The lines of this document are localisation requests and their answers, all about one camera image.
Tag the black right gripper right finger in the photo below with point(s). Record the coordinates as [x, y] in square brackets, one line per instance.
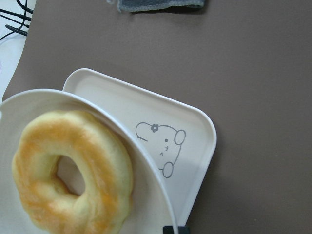
[183, 230]

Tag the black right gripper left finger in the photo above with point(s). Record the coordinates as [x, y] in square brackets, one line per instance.
[168, 230]

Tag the white round plate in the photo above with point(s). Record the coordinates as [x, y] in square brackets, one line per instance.
[151, 209]

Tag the yellow glazed donut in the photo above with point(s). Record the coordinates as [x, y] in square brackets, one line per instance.
[102, 160]

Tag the cream tray with bunny drawing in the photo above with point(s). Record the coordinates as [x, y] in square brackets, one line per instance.
[181, 139]

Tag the dark grey cloth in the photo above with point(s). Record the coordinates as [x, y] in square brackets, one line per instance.
[152, 5]

